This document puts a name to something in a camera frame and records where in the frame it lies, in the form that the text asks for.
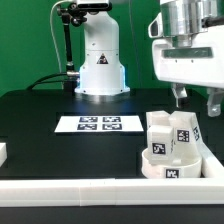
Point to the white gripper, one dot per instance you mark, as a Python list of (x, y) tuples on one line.
[(201, 65)]

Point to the white round stool seat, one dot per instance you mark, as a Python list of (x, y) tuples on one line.
[(192, 170)]

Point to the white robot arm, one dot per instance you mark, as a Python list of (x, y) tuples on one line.
[(100, 74)]

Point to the white sheet with tags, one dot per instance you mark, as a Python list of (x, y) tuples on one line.
[(75, 124)]

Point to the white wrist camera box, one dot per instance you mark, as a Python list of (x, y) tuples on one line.
[(155, 29)]

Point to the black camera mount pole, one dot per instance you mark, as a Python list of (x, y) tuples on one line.
[(70, 15)]

